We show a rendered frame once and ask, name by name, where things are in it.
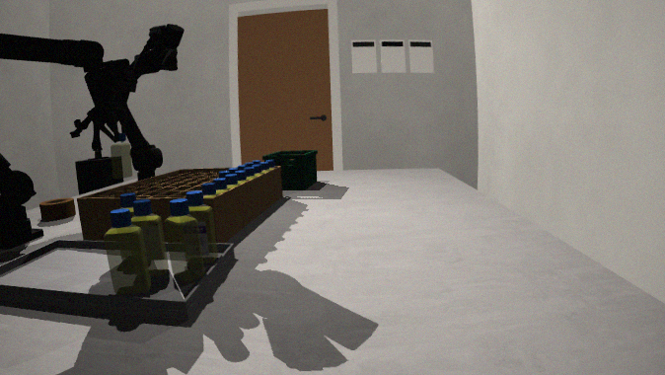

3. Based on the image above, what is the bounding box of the brown cardboard divided carton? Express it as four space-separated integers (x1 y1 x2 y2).
77 166 283 243

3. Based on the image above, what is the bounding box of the green crate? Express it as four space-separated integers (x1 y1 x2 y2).
262 150 318 190

